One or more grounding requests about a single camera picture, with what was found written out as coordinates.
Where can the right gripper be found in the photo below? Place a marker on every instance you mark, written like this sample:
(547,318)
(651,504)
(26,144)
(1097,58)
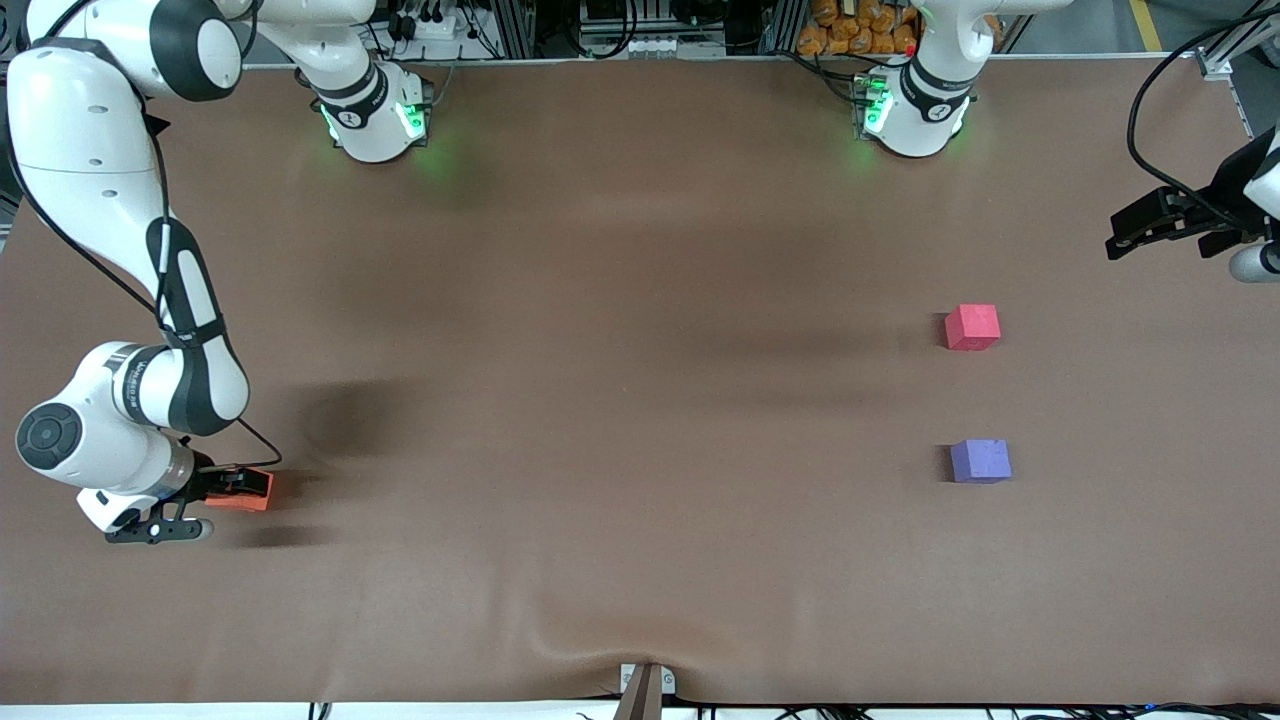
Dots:
(206,485)

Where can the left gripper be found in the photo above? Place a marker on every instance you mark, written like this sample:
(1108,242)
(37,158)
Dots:
(1226,192)

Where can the orange foam cube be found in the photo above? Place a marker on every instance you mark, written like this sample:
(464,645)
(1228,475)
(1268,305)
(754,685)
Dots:
(240,504)

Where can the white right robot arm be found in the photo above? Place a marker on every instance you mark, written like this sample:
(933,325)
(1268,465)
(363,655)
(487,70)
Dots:
(80,140)

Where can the green lit arm base box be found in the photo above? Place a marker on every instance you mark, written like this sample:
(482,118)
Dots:
(872,110)
(412,118)

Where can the red foam cube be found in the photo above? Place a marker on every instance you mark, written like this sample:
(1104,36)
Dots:
(972,328)

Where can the purple foam cube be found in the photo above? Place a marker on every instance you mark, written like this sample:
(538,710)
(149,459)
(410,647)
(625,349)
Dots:
(980,461)

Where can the pile of orange items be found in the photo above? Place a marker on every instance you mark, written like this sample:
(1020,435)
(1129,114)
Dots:
(850,35)

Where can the brown table cover cloth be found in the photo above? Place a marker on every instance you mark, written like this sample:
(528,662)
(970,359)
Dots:
(700,550)

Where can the white power strip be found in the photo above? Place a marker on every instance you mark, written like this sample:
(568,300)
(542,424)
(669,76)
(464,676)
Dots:
(430,28)

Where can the white connector block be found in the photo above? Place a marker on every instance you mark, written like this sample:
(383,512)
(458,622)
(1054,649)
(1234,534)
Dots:
(660,45)

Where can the aluminium frame profile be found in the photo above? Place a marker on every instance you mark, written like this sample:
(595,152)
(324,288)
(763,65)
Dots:
(1225,60)

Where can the aluminium frame post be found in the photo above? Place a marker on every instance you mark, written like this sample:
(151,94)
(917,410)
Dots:
(515,25)
(780,25)

